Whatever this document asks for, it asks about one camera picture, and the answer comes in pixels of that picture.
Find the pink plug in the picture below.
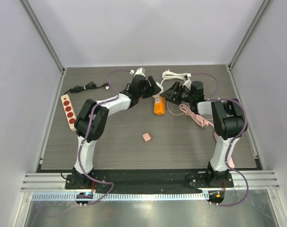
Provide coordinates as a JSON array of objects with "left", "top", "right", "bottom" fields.
[{"left": 142, "top": 132, "right": 153, "bottom": 142}]

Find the beige red power strip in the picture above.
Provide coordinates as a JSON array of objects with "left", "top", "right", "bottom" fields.
[{"left": 61, "top": 94, "right": 77, "bottom": 131}]

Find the white cube socket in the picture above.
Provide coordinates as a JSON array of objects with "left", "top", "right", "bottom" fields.
[{"left": 153, "top": 82, "right": 163, "bottom": 98}]

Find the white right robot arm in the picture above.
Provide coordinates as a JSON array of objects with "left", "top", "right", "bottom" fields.
[{"left": 160, "top": 81, "right": 247, "bottom": 188}]

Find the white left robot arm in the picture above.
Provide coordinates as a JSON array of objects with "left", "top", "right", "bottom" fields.
[{"left": 66, "top": 67, "right": 162, "bottom": 189}]

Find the pink power strip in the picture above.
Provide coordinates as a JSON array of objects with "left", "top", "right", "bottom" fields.
[{"left": 210, "top": 133, "right": 239, "bottom": 172}]

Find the white coiled cable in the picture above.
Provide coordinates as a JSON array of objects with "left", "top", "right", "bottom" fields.
[{"left": 160, "top": 69, "right": 193, "bottom": 86}]

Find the pink coiled cable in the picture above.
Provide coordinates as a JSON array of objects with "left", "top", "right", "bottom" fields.
[{"left": 166, "top": 101, "right": 215, "bottom": 130}]

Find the black power strip cable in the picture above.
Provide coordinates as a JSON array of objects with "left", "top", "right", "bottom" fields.
[{"left": 64, "top": 81, "right": 111, "bottom": 95}]

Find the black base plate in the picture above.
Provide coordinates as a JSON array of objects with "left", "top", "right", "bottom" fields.
[{"left": 65, "top": 168, "right": 234, "bottom": 191}]

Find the white slotted cable duct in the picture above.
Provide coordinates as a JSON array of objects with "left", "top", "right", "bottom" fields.
[{"left": 32, "top": 191, "right": 209, "bottom": 201}]

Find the aluminium front rail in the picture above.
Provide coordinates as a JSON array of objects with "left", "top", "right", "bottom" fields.
[{"left": 21, "top": 169, "right": 279, "bottom": 194}]

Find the right aluminium frame post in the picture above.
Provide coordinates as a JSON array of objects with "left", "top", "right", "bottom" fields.
[{"left": 227, "top": 0, "right": 272, "bottom": 71}]

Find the aluminium frame post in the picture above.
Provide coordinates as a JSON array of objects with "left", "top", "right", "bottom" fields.
[
  {"left": 19, "top": 0, "right": 65, "bottom": 74},
  {"left": 227, "top": 0, "right": 272, "bottom": 71}
]

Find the left aluminium frame post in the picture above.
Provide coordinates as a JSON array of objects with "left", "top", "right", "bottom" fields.
[{"left": 19, "top": 0, "right": 65, "bottom": 74}]

